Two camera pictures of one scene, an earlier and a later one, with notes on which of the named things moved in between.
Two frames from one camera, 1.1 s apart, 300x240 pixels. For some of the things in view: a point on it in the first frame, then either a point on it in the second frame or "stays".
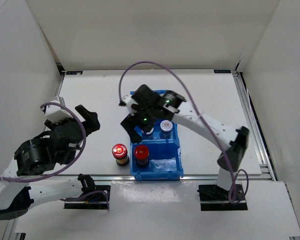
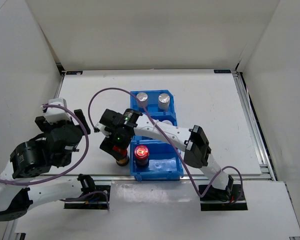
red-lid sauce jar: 141,154 stays
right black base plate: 213,197 stays
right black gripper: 131,121 → 107,145
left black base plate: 100,201 stays
